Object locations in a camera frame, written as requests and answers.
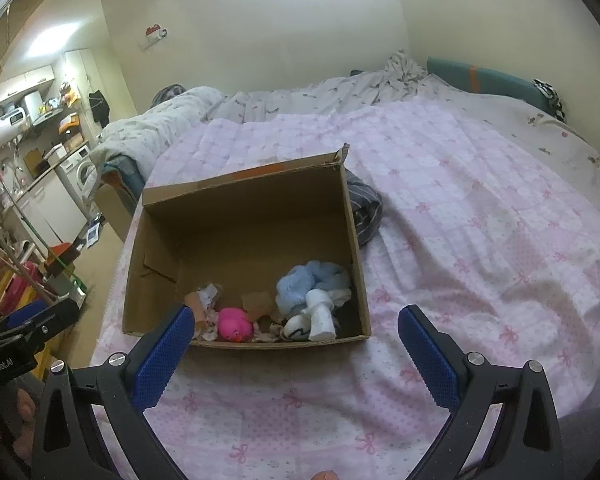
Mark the dark striped cloth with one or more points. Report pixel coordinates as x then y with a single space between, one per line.
365 205

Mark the wooden bed frame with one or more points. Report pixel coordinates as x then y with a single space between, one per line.
115 205

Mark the person's left hand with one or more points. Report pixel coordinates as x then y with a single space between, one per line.
26 407

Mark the orange stool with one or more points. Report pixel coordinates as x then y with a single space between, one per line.
62 250

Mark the white floral duvet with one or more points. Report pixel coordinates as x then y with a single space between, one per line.
150 125

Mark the red plastic basin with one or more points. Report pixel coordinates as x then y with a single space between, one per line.
15 285

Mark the paper sheet on floor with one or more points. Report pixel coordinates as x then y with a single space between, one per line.
92 234

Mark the pink rubber duck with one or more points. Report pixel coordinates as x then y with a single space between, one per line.
232 325

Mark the white washing machine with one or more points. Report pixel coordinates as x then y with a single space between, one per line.
82 172

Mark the black hanging bag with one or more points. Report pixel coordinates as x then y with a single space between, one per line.
100 105

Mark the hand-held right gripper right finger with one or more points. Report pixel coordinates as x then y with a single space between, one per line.
427 360

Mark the beige soft piece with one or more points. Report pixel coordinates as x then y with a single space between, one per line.
257 302

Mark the grey patterned cushion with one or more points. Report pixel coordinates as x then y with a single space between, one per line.
167 95

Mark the white water heater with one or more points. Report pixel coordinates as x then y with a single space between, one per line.
5 130

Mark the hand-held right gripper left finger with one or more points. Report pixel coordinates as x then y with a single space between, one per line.
162 360

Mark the orange-brown soft piece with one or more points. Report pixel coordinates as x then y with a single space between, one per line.
195 306

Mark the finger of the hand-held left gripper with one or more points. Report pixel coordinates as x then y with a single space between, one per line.
22 314
50 322

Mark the white fluffy sock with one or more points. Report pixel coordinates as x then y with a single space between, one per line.
321 321

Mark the white base cabinet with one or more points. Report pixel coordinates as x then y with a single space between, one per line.
50 210

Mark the teal pillow with orange stripe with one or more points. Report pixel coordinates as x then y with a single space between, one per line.
485 77

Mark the white wall cabinets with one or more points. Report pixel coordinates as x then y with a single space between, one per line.
25 82

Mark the white printed bedsheet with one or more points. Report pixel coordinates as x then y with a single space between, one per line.
540 140

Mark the black and white patterned cloth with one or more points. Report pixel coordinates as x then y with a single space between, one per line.
550 100

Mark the tall white cabinet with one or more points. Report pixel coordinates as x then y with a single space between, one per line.
95 70

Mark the brown cardboard box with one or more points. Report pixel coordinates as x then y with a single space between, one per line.
240 230

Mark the light blue fluffy sock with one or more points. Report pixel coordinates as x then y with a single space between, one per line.
300 285

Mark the white sock with dark trim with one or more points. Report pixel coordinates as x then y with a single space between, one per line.
296 329

